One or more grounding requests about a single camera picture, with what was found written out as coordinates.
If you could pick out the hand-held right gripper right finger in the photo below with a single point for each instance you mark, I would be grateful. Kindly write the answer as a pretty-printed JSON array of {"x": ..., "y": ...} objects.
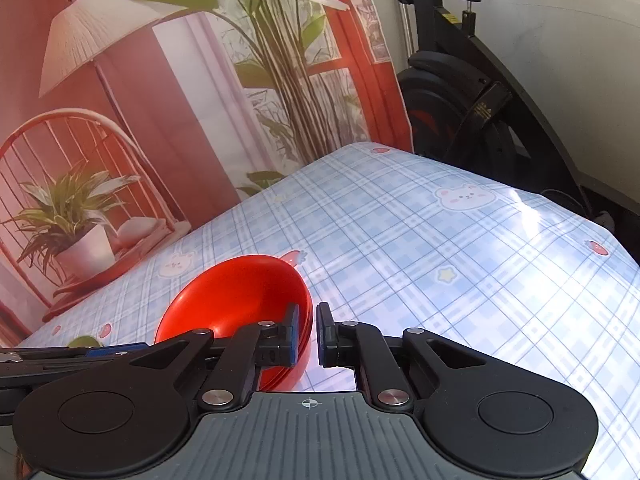
[{"x": 324, "y": 335}]

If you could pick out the printed room backdrop cloth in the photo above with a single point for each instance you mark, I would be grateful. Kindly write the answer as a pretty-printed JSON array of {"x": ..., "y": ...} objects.
[{"x": 175, "y": 110}]

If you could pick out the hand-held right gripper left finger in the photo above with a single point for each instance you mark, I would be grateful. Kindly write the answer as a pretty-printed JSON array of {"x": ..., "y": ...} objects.
[{"x": 294, "y": 335}]

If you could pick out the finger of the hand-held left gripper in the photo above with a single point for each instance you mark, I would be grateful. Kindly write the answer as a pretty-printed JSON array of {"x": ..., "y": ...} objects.
[{"x": 115, "y": 350}]

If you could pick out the black exercise bike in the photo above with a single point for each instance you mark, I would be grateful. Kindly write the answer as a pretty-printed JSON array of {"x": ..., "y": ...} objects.
[{"x": 475, "y": 110}]

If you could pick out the green square plate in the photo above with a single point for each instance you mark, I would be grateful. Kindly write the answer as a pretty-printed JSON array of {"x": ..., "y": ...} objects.
[{"x": 82, "y": 342}]

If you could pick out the blue checked tablecloth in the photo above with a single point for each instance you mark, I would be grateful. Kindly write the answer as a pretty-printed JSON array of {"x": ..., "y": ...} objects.
[{"x": 450, "y": 270}]

